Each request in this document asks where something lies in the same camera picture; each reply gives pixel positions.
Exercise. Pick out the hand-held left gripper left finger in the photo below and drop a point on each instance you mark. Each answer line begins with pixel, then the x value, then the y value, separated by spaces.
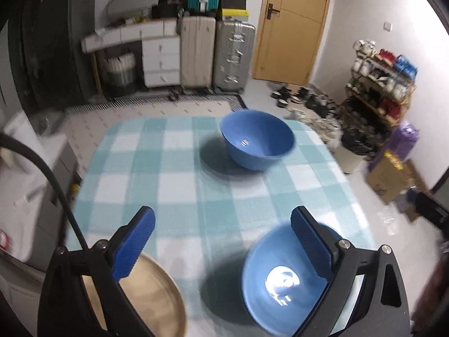
pixel 135 244

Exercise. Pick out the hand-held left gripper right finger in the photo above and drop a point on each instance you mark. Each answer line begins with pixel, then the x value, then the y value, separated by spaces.
pixel 310 247

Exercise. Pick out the blue plastic bowl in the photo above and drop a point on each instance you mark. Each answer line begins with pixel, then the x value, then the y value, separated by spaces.
pixel 256 140
pixel 277 288

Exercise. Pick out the beige round plate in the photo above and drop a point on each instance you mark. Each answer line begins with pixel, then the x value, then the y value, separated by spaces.
pixel 154 295

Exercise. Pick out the gold print cardboard box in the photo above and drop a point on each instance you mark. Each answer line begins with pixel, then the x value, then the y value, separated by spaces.
pixel 389 179

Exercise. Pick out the teal checkered tablecloth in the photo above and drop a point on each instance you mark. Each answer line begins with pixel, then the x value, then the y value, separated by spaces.
pixel 175 189

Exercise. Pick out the purple bag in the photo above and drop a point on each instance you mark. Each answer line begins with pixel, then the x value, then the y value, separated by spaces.
pixel 403 140

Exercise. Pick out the wooden shoe rack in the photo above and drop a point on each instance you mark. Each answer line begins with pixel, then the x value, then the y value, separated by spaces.
pixel 407 94

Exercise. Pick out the grey side cabinet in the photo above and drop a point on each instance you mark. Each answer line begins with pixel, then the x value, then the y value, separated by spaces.
pixel 38 168

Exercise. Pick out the black white patterned rug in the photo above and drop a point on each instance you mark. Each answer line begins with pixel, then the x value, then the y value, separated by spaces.
pixel 158 107

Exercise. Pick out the pile of dark sneakers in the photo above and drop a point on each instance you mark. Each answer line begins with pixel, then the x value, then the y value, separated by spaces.
pixel 308 105

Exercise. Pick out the assorted shoes group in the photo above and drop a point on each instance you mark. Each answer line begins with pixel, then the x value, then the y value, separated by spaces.
pixel 379 77

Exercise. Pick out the woven basket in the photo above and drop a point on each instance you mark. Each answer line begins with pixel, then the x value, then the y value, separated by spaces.
pixel 121 75

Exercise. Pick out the white desk with drawers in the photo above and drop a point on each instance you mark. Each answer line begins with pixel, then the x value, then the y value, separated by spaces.
pixel 158 52

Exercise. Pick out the beige suitcase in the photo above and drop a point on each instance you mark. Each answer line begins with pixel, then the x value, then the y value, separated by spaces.
pixel 197 52

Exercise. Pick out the silver suitcase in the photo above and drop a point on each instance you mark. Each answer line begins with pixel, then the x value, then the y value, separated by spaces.
pixel 233 56

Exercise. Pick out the dark grey refrigerator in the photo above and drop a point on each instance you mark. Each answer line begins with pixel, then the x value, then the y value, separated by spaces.
pixel 52 49

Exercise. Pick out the wooden door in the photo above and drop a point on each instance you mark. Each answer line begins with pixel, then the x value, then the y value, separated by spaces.
pixel 291 28

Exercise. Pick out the white yellow box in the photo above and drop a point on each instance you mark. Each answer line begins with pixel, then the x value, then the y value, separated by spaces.
pixel 235 14

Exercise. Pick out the black shoe box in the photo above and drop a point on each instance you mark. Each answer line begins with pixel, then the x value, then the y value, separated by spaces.
pixel 233 4

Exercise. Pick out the white light switch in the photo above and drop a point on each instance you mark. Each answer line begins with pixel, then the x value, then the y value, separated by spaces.
pixel 387 27

